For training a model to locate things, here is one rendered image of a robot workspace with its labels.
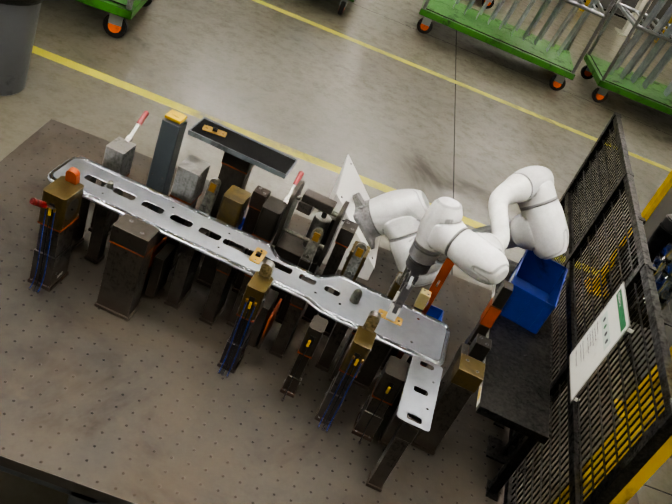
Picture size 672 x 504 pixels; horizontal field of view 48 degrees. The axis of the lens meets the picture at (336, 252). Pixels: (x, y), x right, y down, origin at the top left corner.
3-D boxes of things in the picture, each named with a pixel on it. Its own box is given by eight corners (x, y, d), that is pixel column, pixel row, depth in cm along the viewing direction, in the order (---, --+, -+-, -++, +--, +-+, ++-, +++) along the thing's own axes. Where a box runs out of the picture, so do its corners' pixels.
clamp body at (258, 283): (211, 372, 237) (242, 289, 218) (225, 349, 247) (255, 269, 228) (230, 380, 236) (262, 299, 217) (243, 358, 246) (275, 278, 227)
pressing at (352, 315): (37, 181, 234) (38, 177, 233) (76, 154, 253) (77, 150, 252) (441, 370, 230) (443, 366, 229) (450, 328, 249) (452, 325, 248)
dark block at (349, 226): (301, 318, 272) (341, 227, 249) (306, 308, 278) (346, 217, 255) (313, 324, 272) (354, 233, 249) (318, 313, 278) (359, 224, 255)
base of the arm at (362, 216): (351, 184, 308) (364, 179, 306) (373, 224, 320) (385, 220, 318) (348, 210, 294) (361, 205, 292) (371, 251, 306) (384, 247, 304)
